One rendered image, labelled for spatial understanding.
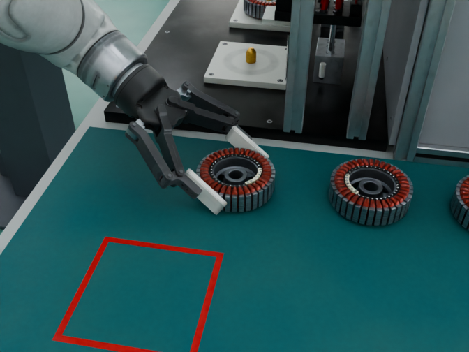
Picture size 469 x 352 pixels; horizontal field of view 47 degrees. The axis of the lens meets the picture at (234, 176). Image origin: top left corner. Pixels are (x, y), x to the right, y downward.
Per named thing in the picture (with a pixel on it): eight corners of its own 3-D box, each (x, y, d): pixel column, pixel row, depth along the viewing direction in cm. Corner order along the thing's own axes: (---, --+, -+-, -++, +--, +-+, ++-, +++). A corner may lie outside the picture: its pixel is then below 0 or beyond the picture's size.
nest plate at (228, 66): (203, 82, 99) (203, 76, 98) (220, 46, 110) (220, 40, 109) (285, 90, 97) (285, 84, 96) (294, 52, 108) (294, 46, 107)
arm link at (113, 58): (72, 89, 79) (102, 116, 79) (85, 47, 72) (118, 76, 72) (113, 63, 85) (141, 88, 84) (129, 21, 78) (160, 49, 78)
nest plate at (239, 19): (229, 27, 117) (229, 22, 116) (241, 1, 128) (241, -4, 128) (298, 33, 115) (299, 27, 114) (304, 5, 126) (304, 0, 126)
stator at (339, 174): (389, 171, 82) (394, 151, 80) (421, 223, 73) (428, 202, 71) (318, 179, 80) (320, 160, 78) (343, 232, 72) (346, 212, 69)
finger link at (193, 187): (175, 164, 73) (162, 177, 71) (203, 190, 73) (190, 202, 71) (172, 170, 74) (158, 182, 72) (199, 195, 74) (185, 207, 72)
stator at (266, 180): (181, 196, 78) (180, 176, 75) (224, 156, 85) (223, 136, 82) (248, 225, 73) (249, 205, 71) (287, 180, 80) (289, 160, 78)
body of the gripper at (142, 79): (140, 84, 84) (185, 124, 83) (103, 111, 78) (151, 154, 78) (155, 52, 78) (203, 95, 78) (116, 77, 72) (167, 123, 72)
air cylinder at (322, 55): (312, 82, 99) (315, 54, 95) (315, 63, 104) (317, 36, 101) (340, 84, 98) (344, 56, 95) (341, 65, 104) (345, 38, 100)
